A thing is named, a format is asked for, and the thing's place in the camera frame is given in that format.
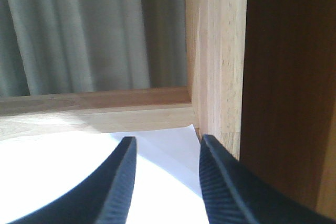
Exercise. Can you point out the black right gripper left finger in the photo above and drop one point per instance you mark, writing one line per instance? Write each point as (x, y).
(103, 197)

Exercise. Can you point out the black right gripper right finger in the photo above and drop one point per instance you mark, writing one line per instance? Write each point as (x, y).
(233, 194)

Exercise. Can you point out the white paper sheet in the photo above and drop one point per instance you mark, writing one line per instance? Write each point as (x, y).
(37, 169)

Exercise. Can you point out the wooden shelf unit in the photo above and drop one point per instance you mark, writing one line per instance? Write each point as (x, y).
(260, 76)

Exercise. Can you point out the grey curtain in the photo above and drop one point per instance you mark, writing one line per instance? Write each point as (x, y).
(68, 46)

